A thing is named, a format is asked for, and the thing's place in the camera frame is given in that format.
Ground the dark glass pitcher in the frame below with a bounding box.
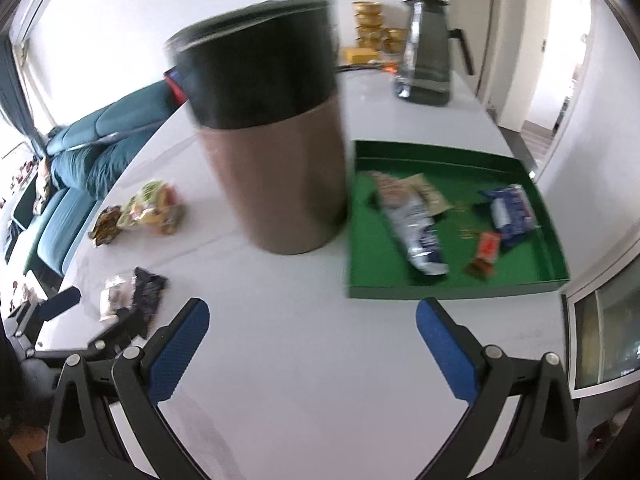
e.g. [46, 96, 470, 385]
[394, 0, 475, 107]

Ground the small orange snack packet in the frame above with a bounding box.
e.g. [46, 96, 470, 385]
[475, 231, 502, 263]

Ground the beige snack packet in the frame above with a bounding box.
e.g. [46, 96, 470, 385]
[407, 173, 453, 217]

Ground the teal sofa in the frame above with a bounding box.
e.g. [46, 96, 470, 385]
[25, 80, 173, 281]

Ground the teal curtain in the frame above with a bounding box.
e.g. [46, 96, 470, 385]
[0, 35, 46, 141]

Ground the long silver snack packet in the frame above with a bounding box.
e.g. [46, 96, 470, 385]
[370, 171, 449, 277]

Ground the patterned cushion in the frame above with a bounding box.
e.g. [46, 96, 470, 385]
[32, 157, 56, 216]

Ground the brown gold snack packet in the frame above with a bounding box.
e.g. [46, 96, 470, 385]
[89, 205, 123, 247]

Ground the green tray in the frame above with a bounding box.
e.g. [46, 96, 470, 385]
[346, 140, 571, 301]

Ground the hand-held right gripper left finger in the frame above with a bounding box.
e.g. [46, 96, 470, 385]
[46, 298, 211, 480]

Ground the white air conditioner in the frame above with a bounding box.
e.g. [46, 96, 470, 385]
[10, 0, 57, 43]

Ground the yellow snack bag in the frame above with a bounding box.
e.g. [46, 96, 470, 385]
[116, 180, 187, 237]

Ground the red smart display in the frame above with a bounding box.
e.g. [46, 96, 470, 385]
[164, 67, 188, 106]

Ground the pale snack packet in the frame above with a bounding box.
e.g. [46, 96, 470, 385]
[98, 274, 137, 322]

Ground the black snack packet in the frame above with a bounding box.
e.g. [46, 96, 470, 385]
[131, 267, 168, 339]

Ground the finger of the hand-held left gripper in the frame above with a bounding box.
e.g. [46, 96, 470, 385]
[30, 307, 147, 362]
[5, 286, 82, 341]

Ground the white door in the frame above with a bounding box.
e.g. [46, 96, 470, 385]
[448, 0, 498, 103]

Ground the glass door cabinet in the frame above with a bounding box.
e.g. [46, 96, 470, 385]
[560, 240, 640, 461]

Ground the brown thermos jug black lid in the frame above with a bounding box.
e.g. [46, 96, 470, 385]
[164, 0, 351, 256]

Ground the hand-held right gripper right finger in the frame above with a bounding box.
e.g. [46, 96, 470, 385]
[416, 297, 582, 480]

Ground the blue white snack packet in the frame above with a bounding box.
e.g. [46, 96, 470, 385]
[480, 184, 541, 248]

